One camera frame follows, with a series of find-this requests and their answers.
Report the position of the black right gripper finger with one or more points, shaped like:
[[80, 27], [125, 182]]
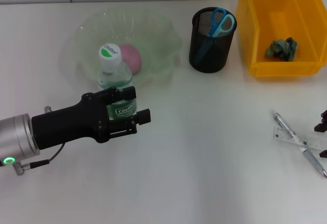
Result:
[[324, 154], [323, 127]]

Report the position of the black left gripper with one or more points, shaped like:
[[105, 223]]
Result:
[[71, 124]]

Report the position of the silver clear pen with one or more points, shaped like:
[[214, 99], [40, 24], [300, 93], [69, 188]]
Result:
[[310, 156]]

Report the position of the clear plastic ruler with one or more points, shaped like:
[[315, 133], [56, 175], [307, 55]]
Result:
[[288, 136]]

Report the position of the clear water bottle green label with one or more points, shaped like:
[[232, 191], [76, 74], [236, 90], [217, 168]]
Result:
[[115, 73]]

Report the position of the pink peach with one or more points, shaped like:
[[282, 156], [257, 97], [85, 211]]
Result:
[[132, 58]]

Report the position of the green plastic wrapper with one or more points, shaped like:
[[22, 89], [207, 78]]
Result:
[[281, 49]]

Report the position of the blue scissors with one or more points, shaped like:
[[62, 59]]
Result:
[[217, 27]]

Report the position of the translucent green fruit bowl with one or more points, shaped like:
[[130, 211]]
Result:
[[158, 45]]

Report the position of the black mesh pen holder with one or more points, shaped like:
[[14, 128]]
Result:
[[212, 55]]

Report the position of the yellow plastic bin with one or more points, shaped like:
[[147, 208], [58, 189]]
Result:
[[281, 9]]

